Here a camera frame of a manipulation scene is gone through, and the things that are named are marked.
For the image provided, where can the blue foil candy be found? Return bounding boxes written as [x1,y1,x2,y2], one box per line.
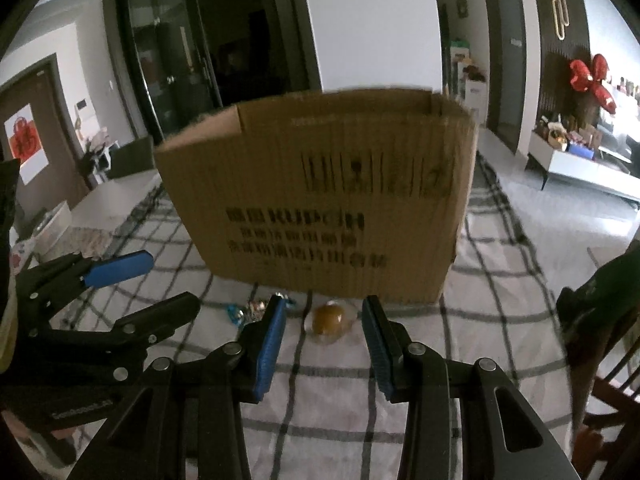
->
[226,304,246,328]

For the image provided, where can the purple gold candy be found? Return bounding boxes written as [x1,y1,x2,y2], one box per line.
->
[246,299,268,323]

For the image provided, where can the orange round snack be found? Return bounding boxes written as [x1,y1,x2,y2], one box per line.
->
[304,299,358,344]

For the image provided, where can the person's left hand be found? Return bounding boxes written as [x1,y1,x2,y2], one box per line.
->
[1,410,77,469]

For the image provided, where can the floral cushion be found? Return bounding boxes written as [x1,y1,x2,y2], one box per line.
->
[10,238,35,275]

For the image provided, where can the white basket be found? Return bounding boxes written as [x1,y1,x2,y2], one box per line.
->
[32,200,73,256]

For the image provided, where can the floral table runner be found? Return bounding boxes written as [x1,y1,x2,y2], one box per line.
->
[39,226,114,262]

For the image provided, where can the red paper door poster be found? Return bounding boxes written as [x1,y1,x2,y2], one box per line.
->
[4,104,49,185]

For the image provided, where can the wooden chair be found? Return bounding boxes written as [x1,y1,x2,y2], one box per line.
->
[555,249,640,480]

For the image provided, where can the brown cardboard box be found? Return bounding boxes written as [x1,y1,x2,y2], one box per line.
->
[154,88,478,304]

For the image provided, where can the white low tv cabinet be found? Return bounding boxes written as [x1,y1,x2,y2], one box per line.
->
[528,133,640,203]

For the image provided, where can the white storage drawers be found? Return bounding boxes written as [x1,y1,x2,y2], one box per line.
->
[448,40,488,126]

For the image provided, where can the red balloon decoration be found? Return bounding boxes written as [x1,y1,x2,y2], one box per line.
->
[570,53,616,115]

